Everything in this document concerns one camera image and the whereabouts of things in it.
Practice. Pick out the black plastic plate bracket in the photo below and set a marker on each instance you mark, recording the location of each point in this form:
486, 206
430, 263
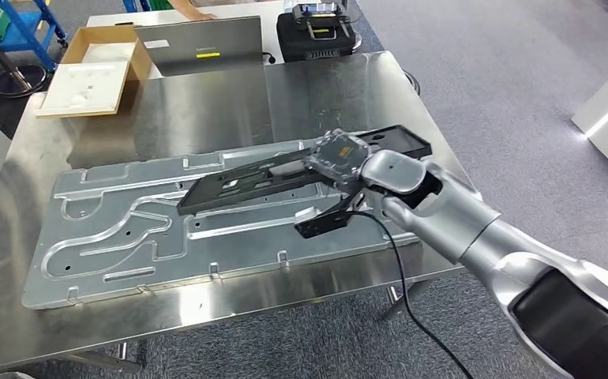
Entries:
241, 185

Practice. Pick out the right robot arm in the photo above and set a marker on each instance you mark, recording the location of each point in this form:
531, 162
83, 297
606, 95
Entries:
450, 219

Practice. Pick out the person's forearm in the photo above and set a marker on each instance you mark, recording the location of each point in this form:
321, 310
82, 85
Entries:
181, 6

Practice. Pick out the stainless steel workbench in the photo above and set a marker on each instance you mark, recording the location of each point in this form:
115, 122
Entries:
204, 115

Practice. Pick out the black equipment case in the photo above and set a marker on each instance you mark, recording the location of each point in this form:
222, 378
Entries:
314, 49

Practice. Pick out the round metal stool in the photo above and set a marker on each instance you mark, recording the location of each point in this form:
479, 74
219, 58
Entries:
413, 83

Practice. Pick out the grey laptop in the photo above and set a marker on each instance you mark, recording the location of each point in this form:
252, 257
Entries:
199, 47

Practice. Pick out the aluminium fixture plate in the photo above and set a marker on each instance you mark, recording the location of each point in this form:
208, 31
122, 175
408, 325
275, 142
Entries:
126, 251

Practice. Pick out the person's hand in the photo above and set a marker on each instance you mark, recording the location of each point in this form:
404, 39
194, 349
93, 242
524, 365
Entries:
204, 15

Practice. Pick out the brown cardboard box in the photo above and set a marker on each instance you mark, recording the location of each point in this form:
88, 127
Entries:
136, 63

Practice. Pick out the white foam insert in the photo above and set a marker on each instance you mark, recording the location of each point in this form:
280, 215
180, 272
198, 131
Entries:
108, 52
84, 89

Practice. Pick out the blue wheeled rack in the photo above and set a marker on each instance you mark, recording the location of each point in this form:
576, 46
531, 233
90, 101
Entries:
27, 31

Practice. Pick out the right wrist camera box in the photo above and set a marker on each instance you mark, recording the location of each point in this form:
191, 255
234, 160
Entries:
319, 222

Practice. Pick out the chrome stanchion post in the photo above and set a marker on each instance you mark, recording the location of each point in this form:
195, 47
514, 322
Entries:
19, 81

